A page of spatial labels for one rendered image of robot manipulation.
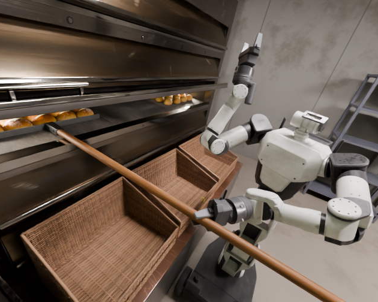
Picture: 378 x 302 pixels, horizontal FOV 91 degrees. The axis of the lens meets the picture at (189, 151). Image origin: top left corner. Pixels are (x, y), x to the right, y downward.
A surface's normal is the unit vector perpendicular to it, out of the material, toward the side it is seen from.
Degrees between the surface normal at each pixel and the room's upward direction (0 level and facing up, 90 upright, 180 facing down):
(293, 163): 90
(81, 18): 90
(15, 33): 70
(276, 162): 90
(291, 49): 90
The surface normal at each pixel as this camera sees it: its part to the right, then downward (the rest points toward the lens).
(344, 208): -0.22, -0.86
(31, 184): 0.86, 0.08
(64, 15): 0.84, 0.39
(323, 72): -0.44, 0.35
